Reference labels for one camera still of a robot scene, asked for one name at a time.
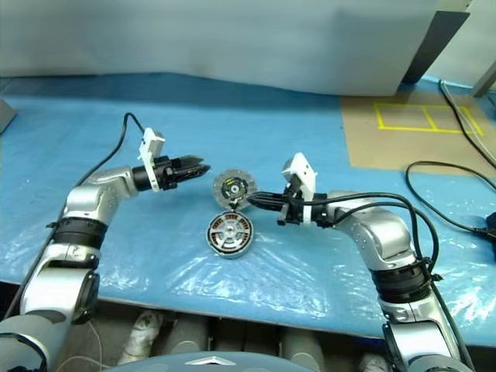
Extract black straight cable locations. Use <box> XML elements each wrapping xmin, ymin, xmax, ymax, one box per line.
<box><xmin>439</xmin><ymin>78</ymin><xmax>496</xmax><ymax>171</ymax></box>

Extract brown cardboard sheet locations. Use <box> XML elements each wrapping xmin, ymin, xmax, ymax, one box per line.
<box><xmin>339</xmin><ymin>91</ymin><xmax>496</xmax><ymax>180</ymax></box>

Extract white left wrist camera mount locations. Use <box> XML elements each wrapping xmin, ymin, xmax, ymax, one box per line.
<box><xmin>136</xmin><ymin>127</ymin><xmax>167</xmax><ymax>193</ymax></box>

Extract white cable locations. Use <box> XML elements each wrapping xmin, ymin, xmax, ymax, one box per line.
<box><xmin>441</xmin><ymin>81</ymin><xmax>496</xmax><ymax>160</ymax></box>

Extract grey flat object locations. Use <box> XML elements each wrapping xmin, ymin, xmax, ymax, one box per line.
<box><xmin>0</xmin><ymin>98</ymin><xmax>18</xmax><ymax>135</ymax></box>

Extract grey robot torso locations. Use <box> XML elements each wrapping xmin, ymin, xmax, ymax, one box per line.
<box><xmin>133</xmin><ymin>350</ymin><xmax>295</xmax><ymax>372</ymax></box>

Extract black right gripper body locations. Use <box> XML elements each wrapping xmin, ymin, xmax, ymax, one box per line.
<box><xmin>276</xmin><ymin>184</ymin><xmax>307</xmax><ymax>228</ymax></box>

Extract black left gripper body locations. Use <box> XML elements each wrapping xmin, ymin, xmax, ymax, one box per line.
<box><xmin>153</xmin><ymin>155</ymin><xmax>188</xmax><ymax>192</ymax></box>

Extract silver metal profile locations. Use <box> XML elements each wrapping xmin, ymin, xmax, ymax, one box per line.
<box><xmin>471</xmin><ymin>57</ymin><xmax>496</xmax><ymax>98</ymax></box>

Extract grey rounded cylinder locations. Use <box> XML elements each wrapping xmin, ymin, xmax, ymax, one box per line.
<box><xmin>161</xmin><ymin>316</ymin><xmax>211</xmax><ymax>354</ymax></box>
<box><xmin>281</xmin><ymin>328</ymin><xmax>327</xmax><ymax>366</ymax></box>

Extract blue plastic table cover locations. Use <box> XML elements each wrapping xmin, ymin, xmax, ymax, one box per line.
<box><xmin>0</xmin><ymin>75</ymin><xmax>496</xmax><ymax>348</ymax></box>

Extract silver motor lid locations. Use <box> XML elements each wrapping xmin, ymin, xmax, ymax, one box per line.
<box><xmin>212</xmin><ymin>167</ymin><xmax>258</xmax><ymax>212</ymax></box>

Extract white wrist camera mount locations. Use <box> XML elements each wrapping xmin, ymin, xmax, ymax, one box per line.
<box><xmin>136</xmin><ymin>127</ymin><xmax>167</xmax><ymax>193</ymax></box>
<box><xmin>281</xmin><ymin>152</ymin><xmax>319</xmax><ymax>226</ymax></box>

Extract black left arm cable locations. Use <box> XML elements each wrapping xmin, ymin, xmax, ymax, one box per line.
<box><xmin>72</xmin><ymin>112</ymin><xmax>151</xmax><ymax>189</ymax></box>

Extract black looped cable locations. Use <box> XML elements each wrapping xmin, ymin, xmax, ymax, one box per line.
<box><xmin>405</xmin><ymin>160</ymin><xmax>496</xmax><ymax>234</ymax></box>

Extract white backdrop sheet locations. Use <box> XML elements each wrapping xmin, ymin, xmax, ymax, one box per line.
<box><xmin>0</xmin><ymin>0</ymin><xmax>441</xmax><ymax>97</ymax></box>

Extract black power plug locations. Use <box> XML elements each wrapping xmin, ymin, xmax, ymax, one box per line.
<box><xmin>474</xmin><ymin>212</ymin><xmax>496</xmax><ymax>244</ymax></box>

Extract motor housing with copper coils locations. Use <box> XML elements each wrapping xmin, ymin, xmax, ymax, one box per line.
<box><xmin>204</xmin><ymin>211</ymin><xmax>255</xmax><ymax>260</ymax></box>

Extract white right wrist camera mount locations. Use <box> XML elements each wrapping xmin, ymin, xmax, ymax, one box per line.
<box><xmin>281</xmin><ymin>152</ymin><xmax>319</xmax><ymax>226</ymax></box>

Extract white shoe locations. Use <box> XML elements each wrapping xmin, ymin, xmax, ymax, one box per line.
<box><xmin>357</xmin><ymin>353</ymin><xmax>389</xmax><ymax>372</ymax></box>
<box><xmin>117</xmin><ymin>309</ymin><xmax>164</xmax><ymax>366</ymax></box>

